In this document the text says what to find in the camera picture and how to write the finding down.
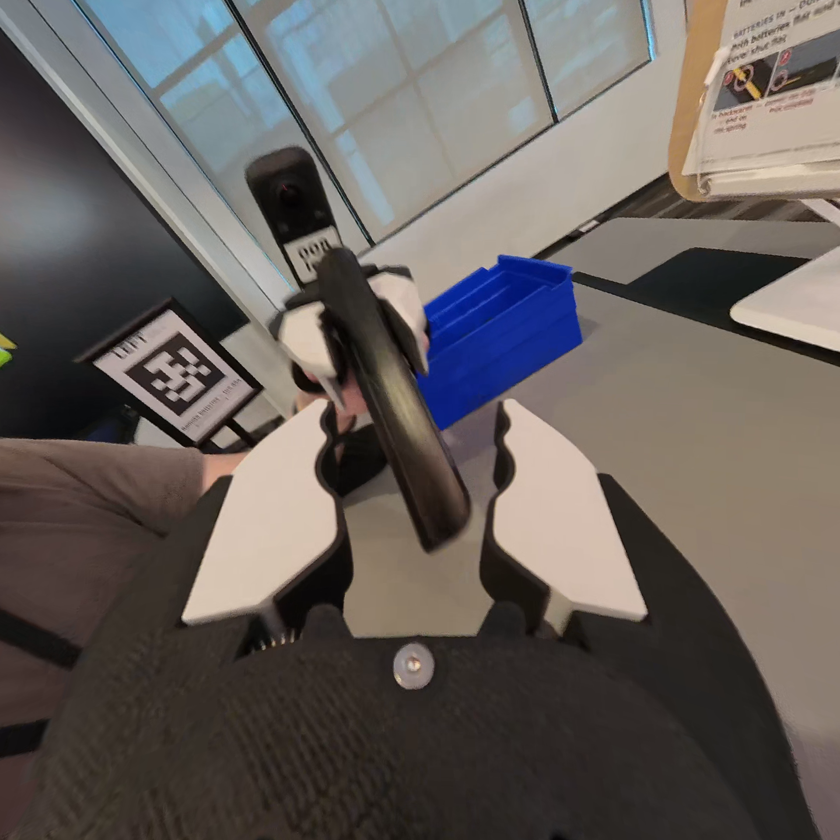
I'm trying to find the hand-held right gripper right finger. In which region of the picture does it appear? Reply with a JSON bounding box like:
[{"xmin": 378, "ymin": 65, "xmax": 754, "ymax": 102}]
[{"xmin": 478, "ymin": 398, "xmax": 651, "ymax": 635}]

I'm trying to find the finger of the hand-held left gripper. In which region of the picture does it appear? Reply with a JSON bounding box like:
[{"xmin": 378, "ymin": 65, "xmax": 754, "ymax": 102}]
[
  {"xmin": 269, "ymin": 292, "xmax": 349, "ymax": 405},
  {"xmin": 361, "ymin": 267, "xmax": 431, "ymax": 378}
]

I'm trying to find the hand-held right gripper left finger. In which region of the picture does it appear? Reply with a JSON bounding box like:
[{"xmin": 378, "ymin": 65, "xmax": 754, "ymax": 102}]
[{"xmin": 180, "ymin": 398, "xmax": 355, "ymax": 634}]

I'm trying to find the black remote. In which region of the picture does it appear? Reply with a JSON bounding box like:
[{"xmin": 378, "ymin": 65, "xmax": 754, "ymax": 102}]
[{"xmin": 309, "ymin": 247, "xmax": 473, "ymax": 552}]

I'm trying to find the blue plastic bin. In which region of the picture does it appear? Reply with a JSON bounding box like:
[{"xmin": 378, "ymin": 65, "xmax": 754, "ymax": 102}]
[{"xmin": 418, "ymin": 256, "xmax": 584, "ymax": 431}]

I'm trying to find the black framed marker sign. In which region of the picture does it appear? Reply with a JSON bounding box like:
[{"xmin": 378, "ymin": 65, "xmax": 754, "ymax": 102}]
[{"xmin": 75, "ymin": 300, "xmax": 266, "ymax": 454}]

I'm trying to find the large glass window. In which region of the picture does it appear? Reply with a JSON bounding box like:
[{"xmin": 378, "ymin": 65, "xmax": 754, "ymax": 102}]
[{"xmin": 77, "ymin": 0, "xmax": 657, "ymax": 250}]

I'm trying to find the person's grey shirt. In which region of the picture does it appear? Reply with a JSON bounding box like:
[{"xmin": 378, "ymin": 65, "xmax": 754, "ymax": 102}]
[{"xmin": 0, "ymin": 440, "xmax": 250, "ymax": 788}]

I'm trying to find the instruction sheet on stand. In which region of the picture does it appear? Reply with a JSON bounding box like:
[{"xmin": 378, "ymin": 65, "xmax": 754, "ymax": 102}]
[{"xmin": 667, "ymin": 0, "xmax": 840, "ymax": 353}]

